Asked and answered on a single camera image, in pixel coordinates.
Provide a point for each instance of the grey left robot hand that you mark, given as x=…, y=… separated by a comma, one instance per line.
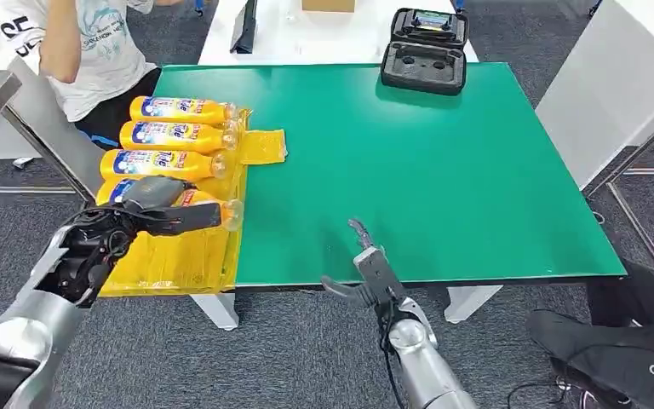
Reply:
x=158, y=191

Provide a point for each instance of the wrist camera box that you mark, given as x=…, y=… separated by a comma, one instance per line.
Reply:
x=186, y=219
x=380, y=274

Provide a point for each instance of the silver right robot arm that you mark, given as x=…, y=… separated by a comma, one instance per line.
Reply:
x=423, y=367

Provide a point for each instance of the green table mat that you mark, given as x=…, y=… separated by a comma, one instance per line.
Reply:
x=445, y=186

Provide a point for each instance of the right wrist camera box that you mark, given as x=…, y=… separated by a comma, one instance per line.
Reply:
x=380, y=274

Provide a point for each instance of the open black foam case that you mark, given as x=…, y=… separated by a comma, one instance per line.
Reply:
x=424, y=67

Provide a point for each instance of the black flat device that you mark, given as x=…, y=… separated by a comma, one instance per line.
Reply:
x=245, y=28

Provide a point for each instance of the yellow plastic sheet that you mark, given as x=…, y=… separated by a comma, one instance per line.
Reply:
x=191, y=259

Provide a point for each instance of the orange drink bottle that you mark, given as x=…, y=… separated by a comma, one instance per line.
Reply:
x=208, y=138
x=214, y=113
x=197, y=196
x=191, y=166

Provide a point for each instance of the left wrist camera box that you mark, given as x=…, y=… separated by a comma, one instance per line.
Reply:
x=186, y=219

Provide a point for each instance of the white table with metal frame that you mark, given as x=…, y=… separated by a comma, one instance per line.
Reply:
x=609, y=90
x=45, y=118

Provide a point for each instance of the person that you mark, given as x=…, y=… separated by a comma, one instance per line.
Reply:
x=101, y=62
x=614, y=350

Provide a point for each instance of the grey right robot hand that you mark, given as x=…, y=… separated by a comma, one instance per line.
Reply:
x=347, y=290

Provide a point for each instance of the white table foot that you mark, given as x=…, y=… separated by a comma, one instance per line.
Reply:
x=468, y=302
x=220, y=309

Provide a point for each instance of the brown cardboard box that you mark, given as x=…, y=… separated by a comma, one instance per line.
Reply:
x=328, y=4

